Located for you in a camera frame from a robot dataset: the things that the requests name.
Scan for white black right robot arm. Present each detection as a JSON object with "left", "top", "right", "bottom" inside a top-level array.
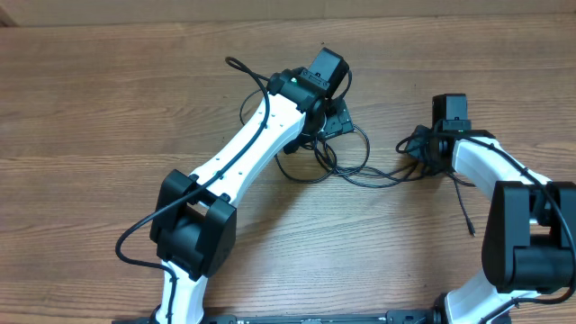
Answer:
[{"left": 397, "top": 94, "right": 575, "bottom": 323}]

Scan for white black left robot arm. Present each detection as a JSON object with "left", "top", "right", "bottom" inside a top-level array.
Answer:
[{"left": 150, "top": 48, "right": 353, "bottom": 323}]

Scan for black cable bundle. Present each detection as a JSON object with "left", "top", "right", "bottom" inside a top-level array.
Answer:
[{"left": 238, "top": 87, "right": 477, "bottom": 238}]

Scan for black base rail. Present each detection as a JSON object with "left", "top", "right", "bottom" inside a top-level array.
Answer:
[{"left": 112, "top": 309, "right": 446, "bottom": 324}]

